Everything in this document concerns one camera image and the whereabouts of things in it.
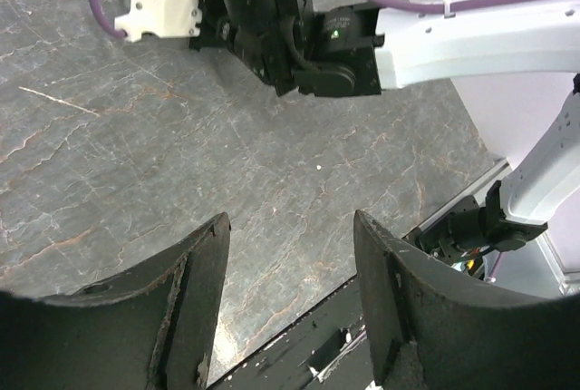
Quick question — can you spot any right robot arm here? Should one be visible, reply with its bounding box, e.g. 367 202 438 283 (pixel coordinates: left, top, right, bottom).
189 0 579 265

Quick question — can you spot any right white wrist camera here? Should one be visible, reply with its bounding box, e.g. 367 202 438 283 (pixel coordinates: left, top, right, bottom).
114 0 203 43

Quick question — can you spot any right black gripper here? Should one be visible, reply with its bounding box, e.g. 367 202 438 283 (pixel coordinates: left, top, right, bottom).
188 0 314 95

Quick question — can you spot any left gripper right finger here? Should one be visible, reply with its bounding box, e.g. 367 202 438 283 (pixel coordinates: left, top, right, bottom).
353 210 579 389

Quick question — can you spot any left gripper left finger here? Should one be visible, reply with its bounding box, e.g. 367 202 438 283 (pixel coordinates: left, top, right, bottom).
1 213 231 389

